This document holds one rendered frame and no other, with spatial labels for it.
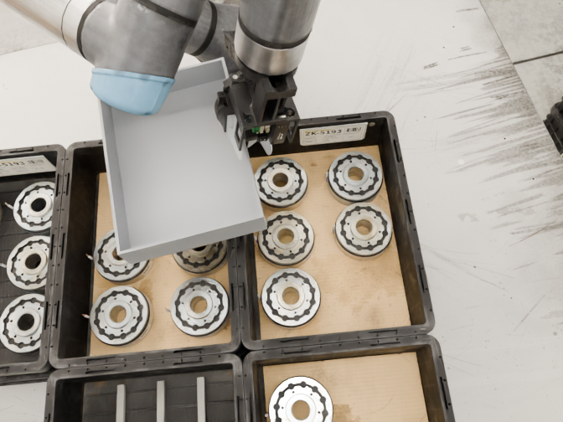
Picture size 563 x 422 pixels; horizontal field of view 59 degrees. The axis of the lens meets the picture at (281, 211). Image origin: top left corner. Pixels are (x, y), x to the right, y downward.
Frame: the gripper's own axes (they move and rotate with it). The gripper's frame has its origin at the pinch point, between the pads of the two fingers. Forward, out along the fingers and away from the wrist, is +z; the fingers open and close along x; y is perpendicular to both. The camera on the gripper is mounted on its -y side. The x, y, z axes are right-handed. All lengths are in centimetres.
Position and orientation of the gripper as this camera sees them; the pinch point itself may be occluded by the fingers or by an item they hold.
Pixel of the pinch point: (242, 137)
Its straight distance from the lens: 73.1
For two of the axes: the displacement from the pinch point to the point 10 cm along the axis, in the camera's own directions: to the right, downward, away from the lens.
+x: 9.4, -2.0, 2.9
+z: -1.8, 4.2, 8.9
